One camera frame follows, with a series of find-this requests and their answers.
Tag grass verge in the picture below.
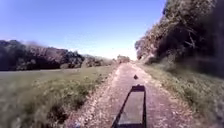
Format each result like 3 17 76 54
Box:
135 61 224 128

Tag distant row of trees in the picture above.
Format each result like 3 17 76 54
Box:
0 39 132 72

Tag tall trees beside path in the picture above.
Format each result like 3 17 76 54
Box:
134 0 224 80

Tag grey-brown gravel path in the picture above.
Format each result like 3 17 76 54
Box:
64 62 198 128

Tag green grass field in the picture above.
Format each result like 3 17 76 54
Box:
0 64 119 128

